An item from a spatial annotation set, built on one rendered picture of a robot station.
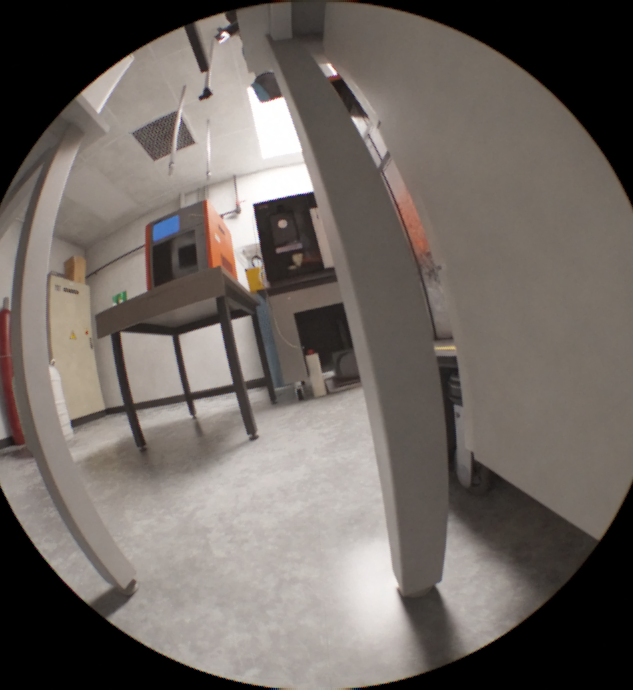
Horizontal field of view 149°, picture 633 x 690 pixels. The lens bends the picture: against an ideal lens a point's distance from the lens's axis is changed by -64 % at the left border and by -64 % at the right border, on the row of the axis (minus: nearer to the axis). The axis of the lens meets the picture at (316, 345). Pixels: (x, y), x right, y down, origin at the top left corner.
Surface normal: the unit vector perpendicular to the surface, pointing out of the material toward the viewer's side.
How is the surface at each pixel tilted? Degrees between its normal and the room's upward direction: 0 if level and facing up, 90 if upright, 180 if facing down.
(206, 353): 90
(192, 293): 90
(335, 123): 90
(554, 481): 90
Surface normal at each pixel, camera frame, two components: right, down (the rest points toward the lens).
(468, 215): -0.97, 0.22
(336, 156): 0.03, 0.00
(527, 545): -0.22, -0.97
